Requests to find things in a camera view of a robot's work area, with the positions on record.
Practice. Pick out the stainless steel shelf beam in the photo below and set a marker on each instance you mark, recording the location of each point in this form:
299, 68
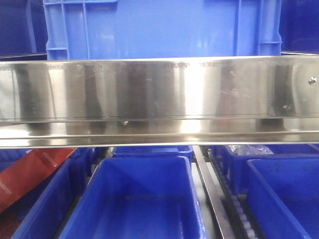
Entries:
172, 101

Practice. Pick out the large blue crate upper shelf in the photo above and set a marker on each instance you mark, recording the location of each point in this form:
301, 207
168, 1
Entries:
129, 29

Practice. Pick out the shelf beam screw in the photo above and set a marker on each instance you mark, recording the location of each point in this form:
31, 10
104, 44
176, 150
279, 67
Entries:
312, 80

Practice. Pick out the blue bin centre rear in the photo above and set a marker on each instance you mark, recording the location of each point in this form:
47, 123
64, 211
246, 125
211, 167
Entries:
156, 151

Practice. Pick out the blue bin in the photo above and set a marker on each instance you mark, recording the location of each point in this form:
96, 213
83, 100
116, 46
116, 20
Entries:
40, 213
156, 151
283, 196
138, 198
235, 167

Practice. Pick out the blue bin centre front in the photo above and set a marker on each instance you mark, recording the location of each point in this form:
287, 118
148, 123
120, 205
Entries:
138, 198

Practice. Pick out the clear plastic bag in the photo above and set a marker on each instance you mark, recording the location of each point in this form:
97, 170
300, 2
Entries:
250, 149

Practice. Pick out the blue bin right rear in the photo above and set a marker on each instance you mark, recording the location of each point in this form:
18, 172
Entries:
235, 167

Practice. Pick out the roller track strip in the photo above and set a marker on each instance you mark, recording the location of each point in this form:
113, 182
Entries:
241, 219

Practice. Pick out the blue bin right front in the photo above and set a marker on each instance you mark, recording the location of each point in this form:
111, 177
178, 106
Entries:
283, 196

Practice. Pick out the blue bin left front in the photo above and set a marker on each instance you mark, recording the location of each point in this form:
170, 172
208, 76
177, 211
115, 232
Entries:
40, 213

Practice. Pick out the red packaging bag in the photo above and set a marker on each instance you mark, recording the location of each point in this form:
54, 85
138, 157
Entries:
28, 172

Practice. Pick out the dark blue crate upper left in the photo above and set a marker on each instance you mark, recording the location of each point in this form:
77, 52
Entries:
22, 28

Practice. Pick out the dark blue crate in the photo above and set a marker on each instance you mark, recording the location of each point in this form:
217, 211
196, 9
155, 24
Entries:
22, 28
299, 26

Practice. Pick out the dark blue crate upper right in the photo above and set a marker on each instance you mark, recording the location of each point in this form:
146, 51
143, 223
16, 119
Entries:
299, 26

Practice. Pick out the steel shelf divider rail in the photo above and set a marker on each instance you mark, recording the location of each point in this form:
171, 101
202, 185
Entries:
217, 211

